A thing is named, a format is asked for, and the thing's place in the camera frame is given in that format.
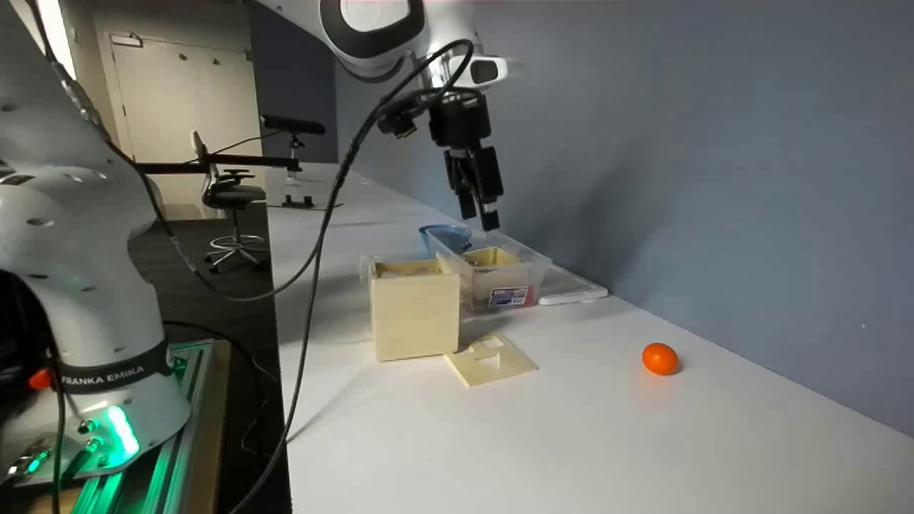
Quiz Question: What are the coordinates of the wooden shape sorter cube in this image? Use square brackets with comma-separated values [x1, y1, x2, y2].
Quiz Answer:
[366, 257, 464, 365]

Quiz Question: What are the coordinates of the clear plastic container lid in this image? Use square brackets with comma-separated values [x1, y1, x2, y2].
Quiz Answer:
[533, 264, 610, 310]

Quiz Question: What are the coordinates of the black camera stand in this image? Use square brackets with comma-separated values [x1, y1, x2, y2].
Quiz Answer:
[130, 113, 327, 180]

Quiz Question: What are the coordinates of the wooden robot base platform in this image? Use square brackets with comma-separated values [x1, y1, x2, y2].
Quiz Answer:
[0, 337, 236, 514]

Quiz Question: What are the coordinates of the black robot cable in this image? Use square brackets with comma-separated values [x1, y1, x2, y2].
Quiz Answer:
[226, 37, 478, 514]

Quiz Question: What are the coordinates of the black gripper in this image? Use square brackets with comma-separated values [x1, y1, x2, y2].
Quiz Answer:
[426, 89, 504, 234]

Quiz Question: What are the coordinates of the black office chair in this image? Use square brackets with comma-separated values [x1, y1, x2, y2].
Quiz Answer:
[199, 163, 270, 276]

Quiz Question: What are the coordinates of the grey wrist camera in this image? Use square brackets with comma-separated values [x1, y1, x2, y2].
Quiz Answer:
[468, 54, 513, 89]

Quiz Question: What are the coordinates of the clear plastic container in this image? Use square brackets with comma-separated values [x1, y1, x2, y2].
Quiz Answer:
[423, 228, 556, 318]

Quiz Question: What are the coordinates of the small orange ball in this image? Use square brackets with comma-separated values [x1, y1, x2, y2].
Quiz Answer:
[640, 340, 686, 380]

